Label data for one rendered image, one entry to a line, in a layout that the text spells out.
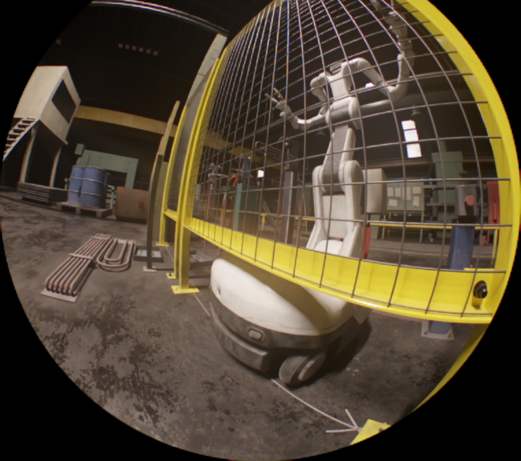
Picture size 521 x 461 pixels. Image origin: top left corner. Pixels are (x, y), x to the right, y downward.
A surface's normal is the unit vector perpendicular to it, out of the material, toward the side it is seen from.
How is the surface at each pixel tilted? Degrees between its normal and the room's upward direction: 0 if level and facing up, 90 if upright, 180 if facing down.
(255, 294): 58
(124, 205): 90
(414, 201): 90
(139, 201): 90
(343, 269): 90
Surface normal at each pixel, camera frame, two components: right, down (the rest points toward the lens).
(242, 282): -0.45, -0.69
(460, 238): -0.77, -0.14
